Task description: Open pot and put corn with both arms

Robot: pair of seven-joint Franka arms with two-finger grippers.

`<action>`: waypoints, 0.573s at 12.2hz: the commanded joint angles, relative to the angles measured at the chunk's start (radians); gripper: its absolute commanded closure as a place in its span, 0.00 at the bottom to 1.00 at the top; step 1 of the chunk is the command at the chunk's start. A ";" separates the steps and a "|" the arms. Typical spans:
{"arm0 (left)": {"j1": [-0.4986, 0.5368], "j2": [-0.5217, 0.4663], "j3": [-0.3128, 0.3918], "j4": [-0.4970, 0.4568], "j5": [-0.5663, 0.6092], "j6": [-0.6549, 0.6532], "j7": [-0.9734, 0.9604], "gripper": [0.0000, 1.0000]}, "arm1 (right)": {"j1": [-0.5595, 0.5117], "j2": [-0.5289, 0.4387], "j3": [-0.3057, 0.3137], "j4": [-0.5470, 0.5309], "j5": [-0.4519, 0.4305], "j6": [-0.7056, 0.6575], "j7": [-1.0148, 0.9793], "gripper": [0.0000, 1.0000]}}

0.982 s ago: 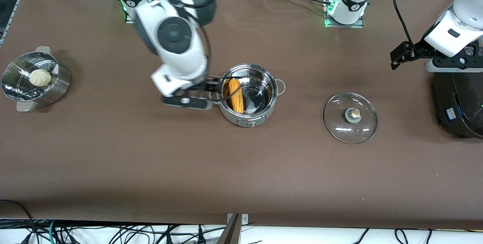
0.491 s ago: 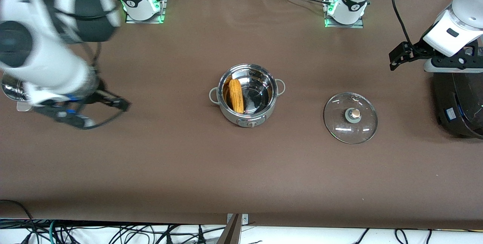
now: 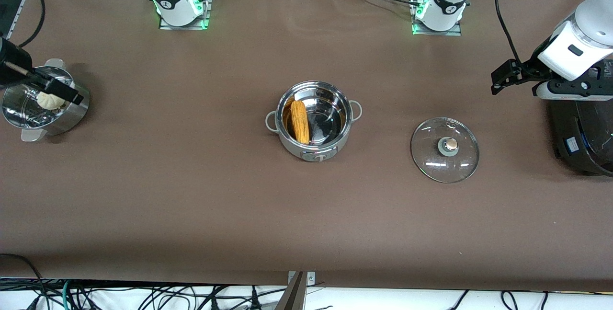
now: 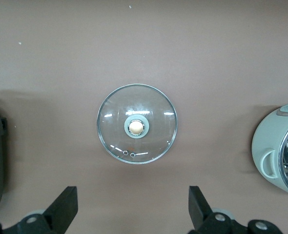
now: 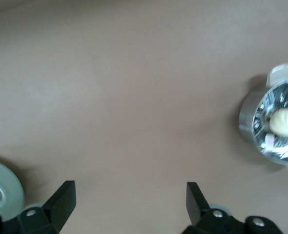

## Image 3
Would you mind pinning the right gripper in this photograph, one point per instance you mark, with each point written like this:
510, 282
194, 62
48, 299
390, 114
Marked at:
10, 59

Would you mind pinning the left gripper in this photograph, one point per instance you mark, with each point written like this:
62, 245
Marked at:
528, 70

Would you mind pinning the glass pot lid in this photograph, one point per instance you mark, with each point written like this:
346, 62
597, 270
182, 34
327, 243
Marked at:
431, 156

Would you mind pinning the yellow corn cob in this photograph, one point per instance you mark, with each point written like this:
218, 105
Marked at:
300, 123

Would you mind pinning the steel steamer pot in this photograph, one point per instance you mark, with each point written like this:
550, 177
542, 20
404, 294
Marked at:
72, 111

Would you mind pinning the stainless steel pot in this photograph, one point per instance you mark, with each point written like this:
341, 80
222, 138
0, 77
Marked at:
313, 154

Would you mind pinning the white steamed bun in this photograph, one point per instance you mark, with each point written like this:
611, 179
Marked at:
48, 101

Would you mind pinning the black rice cooker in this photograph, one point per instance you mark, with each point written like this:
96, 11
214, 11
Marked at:
586, 132

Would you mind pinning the brown table cover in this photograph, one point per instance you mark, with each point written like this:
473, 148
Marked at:
306, 223

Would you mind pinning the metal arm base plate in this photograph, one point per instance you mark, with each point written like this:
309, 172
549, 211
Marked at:
438, 33
184, 26

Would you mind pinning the metal table edge bracket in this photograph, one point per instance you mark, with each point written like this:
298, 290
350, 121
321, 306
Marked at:
299, 291

